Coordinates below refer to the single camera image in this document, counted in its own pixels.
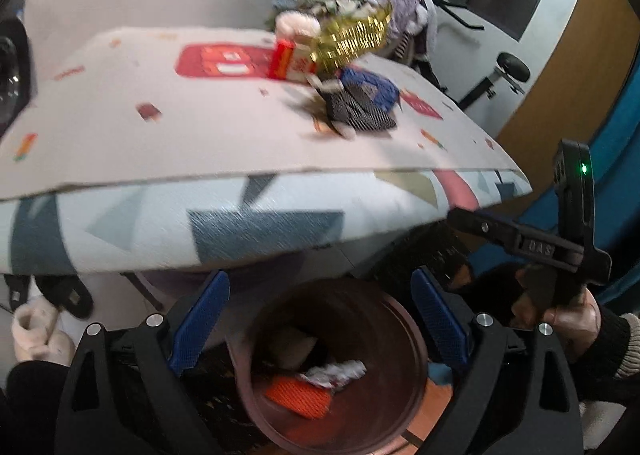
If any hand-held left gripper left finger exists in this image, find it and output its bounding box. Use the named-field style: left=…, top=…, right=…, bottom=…
left=54, top=270, right=232, bottom=455

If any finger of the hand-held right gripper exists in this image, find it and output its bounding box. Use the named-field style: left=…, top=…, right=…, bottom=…
left=446, top=207, right=522, bottom=257

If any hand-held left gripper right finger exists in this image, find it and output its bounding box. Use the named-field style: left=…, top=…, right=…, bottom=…
left=410, top=266, right=586, bottom=455

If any dark red trash bin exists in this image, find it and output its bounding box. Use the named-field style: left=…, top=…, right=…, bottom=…
left=227, top=279, right=430, bottom=454

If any white paper wrapper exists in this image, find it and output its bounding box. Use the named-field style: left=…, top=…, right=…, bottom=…
left=298, top=359, right=368, bottom=391

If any orange foam fruit net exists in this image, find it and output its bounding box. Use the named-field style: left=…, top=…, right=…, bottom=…
left=264, top=375, right=334, bottom=420

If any person's right forearm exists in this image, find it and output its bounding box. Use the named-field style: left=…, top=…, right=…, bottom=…
left=570, top=302, right=640, bottom=408

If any person's right hand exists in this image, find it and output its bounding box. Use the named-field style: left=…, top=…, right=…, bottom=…
left=511, top=267, right=602, bottom=364

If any black slipper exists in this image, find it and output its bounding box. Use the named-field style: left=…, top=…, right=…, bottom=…
left=37, top=275, right=95, bottom=320
left=3, top=273, right=31, bottom=309

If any black exercise bike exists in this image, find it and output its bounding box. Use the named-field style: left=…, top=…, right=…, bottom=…
left=415, top=0, right=532, bottom=114

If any black dotted cloth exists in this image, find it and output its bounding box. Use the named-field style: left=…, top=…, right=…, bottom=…
left=320, top=84, right=399, bottom=134

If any blue carton box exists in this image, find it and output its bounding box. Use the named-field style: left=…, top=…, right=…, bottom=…
left=340, top=67, right=401, bottom=116

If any bear printed table mat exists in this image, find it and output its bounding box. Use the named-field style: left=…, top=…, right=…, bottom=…
left=0, top=26, right=527, bottom=202

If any gold foil wrapper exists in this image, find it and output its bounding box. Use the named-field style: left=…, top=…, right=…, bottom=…
left=309, top=0, right=394, bottom=72

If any small red box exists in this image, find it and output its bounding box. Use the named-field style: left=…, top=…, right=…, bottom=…
left=267, top=40, right=294, bottom=81

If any white foam fruit net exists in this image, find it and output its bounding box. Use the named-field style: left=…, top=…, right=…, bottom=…
left=275, top=11, right=321, bottom=44

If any grey washing machine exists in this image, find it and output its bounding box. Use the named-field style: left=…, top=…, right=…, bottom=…
left=0, top=17, right=39, bottom=136

